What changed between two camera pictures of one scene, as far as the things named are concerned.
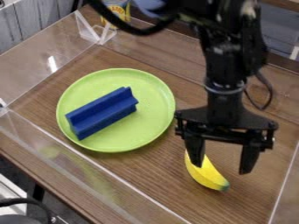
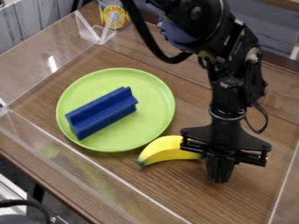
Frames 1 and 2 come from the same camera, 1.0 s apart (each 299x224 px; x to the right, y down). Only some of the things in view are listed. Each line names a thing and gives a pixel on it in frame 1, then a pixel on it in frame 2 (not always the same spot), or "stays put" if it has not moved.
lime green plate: (142, 128) stays put
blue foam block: (102, 113) stays put
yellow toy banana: (207, 173) to (165, 150)
